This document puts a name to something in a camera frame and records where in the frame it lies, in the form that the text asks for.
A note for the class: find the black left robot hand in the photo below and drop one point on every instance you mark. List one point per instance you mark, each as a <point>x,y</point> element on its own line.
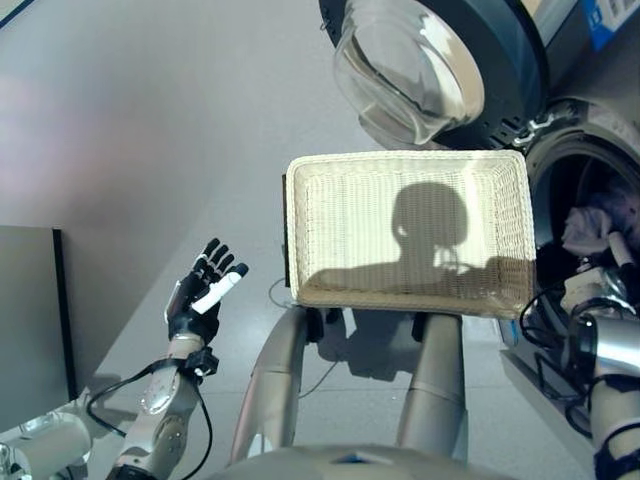
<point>192,315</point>

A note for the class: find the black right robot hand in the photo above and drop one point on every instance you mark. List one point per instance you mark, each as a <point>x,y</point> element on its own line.
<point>595,287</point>

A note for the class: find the white garment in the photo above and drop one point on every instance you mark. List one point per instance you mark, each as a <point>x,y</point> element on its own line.
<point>590,220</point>

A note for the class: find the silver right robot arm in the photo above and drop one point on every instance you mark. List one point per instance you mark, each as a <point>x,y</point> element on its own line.
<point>615,360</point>

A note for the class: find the dark grey washing machine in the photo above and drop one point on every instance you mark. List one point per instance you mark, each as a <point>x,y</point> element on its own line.
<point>590,125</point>

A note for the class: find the round glass washing machine door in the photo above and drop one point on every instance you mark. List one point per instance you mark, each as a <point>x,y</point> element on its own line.
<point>410,65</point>

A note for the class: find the silver right robot leg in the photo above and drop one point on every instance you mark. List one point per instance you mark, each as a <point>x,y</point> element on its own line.
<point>435,385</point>

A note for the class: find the cream wicker laundry basket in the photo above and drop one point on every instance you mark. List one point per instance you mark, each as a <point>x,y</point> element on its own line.
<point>350,210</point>

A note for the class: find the grey robot torso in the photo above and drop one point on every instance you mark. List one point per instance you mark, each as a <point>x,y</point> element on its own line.
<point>355,462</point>

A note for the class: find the blue and white label sticker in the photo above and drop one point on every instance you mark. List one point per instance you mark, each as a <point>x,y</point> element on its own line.
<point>607,25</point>

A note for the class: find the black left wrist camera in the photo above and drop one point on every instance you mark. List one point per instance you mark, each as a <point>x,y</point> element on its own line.
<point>204,362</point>

